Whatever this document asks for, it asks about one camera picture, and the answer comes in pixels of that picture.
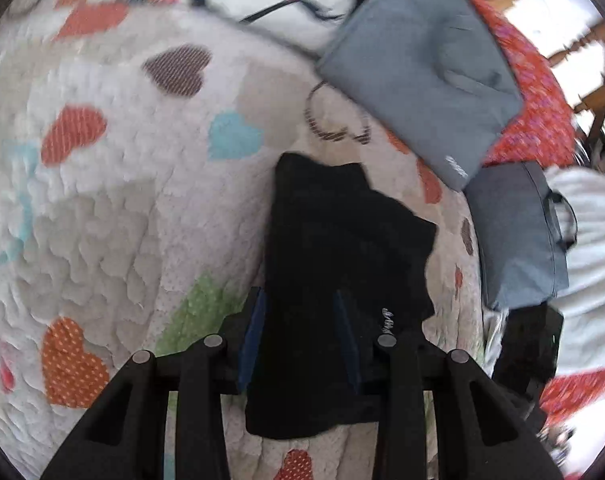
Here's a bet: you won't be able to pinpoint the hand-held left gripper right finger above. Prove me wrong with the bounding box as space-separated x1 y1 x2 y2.
333 289 566 480

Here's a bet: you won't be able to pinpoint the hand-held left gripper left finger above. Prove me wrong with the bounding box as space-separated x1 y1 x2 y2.
40 287 268 480

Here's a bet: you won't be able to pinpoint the black pants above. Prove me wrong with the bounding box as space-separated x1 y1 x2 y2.
244 152 438 441

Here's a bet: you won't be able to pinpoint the black shiny object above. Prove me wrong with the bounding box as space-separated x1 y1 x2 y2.
491 302 566 403

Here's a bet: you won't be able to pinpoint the heart pattern quilt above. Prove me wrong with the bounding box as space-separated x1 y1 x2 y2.
0 0 498 480

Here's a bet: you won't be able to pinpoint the small grey laptop bag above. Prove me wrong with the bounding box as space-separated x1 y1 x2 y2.
464 161 579 312

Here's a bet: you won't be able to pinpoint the red floral cloth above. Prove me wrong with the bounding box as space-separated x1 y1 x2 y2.
539 367 605 427

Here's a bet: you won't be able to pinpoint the large grey laptop bag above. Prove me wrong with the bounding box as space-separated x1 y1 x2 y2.
317 0 525 192

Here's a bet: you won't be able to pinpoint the red floral pillow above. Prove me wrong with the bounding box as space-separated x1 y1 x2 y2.
465 0 579 167

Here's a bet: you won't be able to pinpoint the wooden chair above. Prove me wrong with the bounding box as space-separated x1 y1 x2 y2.
463 0 605 141

